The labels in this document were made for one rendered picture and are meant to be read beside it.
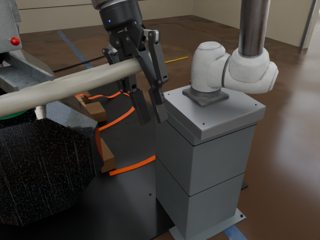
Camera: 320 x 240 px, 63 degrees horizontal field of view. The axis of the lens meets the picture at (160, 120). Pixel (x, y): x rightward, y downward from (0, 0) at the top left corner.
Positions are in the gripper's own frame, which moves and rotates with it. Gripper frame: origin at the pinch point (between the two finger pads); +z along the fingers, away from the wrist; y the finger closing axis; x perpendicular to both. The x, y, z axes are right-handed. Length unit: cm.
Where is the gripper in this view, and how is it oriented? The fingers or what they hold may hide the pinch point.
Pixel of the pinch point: (150, 106)
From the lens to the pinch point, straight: 54.5
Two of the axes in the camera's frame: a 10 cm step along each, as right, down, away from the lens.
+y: -8.2, 1.0, 5.7
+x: -5.0, 3.7, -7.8
